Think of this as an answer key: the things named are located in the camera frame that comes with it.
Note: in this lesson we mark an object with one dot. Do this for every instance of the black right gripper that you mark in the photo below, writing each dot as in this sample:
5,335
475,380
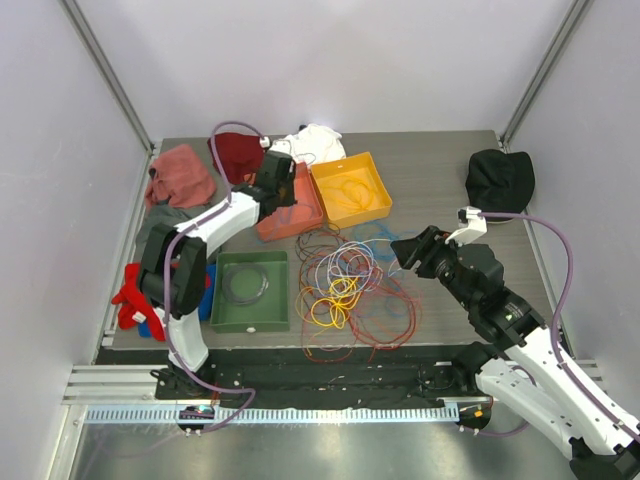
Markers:
424,248

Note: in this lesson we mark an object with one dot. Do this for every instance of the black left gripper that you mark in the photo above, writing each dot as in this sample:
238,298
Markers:
289,199

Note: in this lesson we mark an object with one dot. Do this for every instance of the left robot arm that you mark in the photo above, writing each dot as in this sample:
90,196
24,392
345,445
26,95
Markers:
173,265

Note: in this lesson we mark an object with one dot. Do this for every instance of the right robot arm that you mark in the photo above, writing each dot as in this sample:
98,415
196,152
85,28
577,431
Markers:
519,362

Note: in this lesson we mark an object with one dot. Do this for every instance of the coral orange plastic tray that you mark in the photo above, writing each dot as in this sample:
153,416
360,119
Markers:
304,215

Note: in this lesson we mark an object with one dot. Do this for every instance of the dark red cloth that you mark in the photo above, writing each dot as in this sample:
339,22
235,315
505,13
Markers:
241,155

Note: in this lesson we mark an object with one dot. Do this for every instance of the white cloth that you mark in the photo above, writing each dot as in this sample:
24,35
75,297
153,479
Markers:
316,144

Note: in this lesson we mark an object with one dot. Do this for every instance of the yellow plastic tray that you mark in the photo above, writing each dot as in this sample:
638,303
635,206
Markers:
351,191

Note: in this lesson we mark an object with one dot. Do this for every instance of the pink cloth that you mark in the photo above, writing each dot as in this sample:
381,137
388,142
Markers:
179,178

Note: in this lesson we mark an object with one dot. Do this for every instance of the black bucket hat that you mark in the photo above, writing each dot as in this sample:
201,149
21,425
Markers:
499,182

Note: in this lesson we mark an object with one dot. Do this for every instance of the grey cloth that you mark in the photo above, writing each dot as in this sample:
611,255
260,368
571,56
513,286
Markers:
163,214

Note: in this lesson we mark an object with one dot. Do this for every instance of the green plastic tray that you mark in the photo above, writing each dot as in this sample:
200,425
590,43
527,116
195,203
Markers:
251,293

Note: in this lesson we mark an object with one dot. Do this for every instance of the bright red cloth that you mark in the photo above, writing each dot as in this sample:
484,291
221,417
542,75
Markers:
134,310

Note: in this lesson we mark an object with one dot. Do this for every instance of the blue cloth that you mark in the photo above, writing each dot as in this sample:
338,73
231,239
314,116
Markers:
207,290

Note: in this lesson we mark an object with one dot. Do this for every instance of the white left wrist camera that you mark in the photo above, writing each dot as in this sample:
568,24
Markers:
282,145

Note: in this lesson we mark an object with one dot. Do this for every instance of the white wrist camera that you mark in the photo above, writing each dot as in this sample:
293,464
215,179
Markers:
471,226
282,145

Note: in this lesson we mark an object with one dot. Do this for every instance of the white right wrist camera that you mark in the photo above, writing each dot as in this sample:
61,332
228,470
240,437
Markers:
471,226

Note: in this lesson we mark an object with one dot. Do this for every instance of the left aluminium frame post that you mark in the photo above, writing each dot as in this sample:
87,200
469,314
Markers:
91,43

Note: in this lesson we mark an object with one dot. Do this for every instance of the aluminium frame post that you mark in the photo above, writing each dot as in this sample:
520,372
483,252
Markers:
569,25
91,43

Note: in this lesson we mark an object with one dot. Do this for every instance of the white slotted cable duct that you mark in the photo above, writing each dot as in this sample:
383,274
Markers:
201,414

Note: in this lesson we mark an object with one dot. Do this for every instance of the right aluminium frame post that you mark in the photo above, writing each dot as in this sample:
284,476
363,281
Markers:
569,25

